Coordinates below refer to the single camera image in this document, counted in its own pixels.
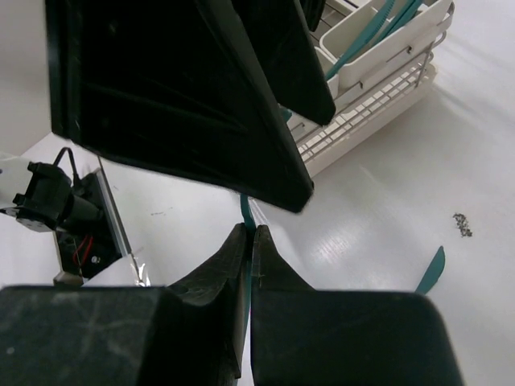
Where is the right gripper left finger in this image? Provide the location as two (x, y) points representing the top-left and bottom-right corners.
(1, 224), (246, 385)

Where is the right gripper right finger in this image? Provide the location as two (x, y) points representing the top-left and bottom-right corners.
(250, 225), (463, 385)

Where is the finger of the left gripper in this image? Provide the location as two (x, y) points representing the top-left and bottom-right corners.
(44, 1), (314, 213)
(233, 0), (336, 125)

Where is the white utensil holder near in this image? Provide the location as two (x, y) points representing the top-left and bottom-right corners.
(315, 1), (455, 111)

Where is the clear dish rack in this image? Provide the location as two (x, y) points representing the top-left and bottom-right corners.
(285, 0), (447, 178)

